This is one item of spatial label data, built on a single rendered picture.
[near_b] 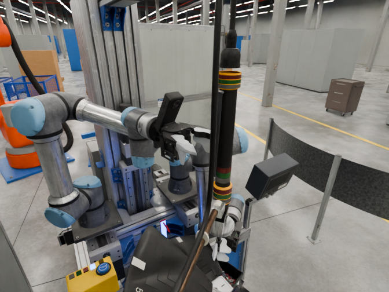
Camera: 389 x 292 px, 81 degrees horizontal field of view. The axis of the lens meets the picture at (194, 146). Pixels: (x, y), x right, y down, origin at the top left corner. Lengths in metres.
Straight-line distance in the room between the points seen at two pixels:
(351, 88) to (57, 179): 6.87
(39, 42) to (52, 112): 9.98
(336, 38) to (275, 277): 8.95
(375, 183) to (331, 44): 8.15
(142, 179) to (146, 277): 0.85
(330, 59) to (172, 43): 8.31
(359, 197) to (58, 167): 2.20
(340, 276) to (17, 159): 4.33
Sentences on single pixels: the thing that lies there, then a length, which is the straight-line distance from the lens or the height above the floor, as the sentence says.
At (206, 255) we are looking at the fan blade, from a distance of 0.87.
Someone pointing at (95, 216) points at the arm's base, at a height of 1.09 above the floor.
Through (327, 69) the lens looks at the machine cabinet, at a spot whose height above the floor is 0.87.
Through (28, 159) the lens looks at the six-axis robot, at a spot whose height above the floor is 0.19.
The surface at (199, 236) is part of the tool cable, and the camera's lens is 0.42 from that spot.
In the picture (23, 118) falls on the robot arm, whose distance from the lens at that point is 0.93.
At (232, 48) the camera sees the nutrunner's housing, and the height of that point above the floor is 1.85.
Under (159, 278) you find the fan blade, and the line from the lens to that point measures 0.58.
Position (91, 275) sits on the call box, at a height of 1.07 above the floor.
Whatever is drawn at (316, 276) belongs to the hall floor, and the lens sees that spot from 2.51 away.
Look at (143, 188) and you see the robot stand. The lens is 1.38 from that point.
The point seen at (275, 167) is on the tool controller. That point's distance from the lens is 1.31.
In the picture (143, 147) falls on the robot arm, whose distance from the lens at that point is 0.73.
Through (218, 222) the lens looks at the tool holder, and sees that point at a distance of 0.54.
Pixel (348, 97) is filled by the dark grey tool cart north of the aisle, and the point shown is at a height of 0.53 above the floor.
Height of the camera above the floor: 1.86
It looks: 25 degrees down
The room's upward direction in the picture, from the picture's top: straight up
